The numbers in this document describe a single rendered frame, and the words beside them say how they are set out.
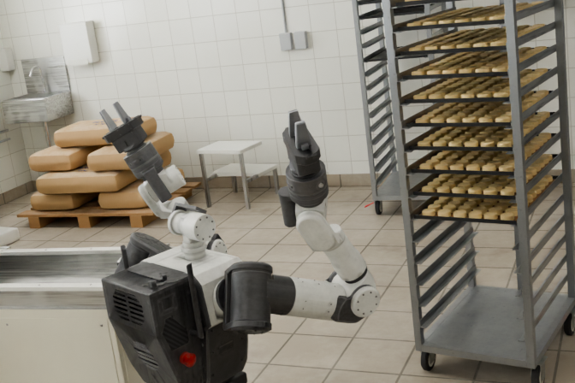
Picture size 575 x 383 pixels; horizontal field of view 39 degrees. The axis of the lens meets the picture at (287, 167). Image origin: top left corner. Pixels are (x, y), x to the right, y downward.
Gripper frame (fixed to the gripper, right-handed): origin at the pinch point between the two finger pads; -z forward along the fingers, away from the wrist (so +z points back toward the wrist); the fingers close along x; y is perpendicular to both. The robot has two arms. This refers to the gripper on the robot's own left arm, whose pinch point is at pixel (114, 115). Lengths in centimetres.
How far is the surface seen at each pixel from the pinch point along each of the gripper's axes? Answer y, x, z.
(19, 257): -13, -66, 25
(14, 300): 17, -51, 29
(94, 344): 21, -33, 50
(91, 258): -12, -42, 36
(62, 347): 20, -44, 47
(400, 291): -172, -20, 163
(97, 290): 18.0, -24.1, 37.0
